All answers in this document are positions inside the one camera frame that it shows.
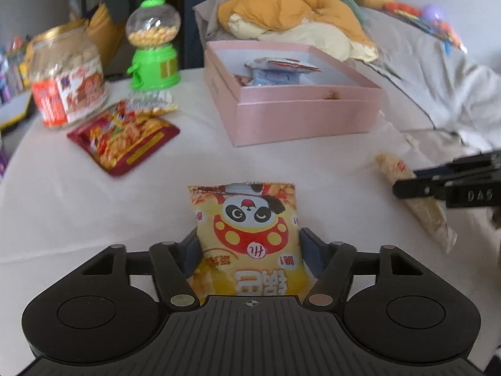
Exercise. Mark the colourful toy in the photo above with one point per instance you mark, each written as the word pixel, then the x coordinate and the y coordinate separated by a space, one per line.
pixel 426 23

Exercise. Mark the green gumball machine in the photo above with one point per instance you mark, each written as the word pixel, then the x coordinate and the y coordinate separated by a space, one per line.
pixel 154 58

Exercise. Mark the clear plastic snack packet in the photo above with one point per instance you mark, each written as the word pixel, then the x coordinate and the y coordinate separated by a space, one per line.
pixel 154 102

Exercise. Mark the dark blue cabinet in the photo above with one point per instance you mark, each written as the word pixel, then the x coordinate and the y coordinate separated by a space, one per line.
pixel 193 27

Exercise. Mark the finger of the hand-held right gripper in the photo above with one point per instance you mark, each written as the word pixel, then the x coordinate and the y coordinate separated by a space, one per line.
pixel 420 190
pixel 450 168

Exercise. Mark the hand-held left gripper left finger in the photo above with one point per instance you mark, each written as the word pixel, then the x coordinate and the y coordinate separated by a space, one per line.
pixel 191 256

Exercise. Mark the long beige snack packet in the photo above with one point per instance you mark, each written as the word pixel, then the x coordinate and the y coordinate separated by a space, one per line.
pixel 426 215

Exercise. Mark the purple ball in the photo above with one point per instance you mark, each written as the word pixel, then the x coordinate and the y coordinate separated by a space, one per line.
pixel 433 11

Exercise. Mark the grey bed sheet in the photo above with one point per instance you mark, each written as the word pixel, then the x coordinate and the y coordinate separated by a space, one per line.
pixel 422 78

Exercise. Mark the large clear snack jar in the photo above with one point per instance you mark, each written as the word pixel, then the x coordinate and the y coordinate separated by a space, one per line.
pixel 66 82

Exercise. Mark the colourful toy boxes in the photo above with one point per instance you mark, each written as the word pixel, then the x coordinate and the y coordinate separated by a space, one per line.
pixel 13 70

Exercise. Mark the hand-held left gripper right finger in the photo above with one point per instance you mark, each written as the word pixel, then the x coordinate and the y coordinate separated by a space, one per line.
pixel 313 252

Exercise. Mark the pink cardboard box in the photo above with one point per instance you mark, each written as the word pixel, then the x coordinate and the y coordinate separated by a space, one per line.
pixel 305 117

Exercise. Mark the yellow panda snack packet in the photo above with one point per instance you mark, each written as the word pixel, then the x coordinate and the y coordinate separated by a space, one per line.
pixel 250 239

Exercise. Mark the white red printed snack packet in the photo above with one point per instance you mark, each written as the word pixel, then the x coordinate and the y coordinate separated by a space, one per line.
pixel 285 64

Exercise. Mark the orange and cream duvet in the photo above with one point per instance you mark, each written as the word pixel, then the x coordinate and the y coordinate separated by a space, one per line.
pixel 297 11

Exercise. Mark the pale blue snack packet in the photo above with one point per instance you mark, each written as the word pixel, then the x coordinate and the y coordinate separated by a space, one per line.
pixel 274 78

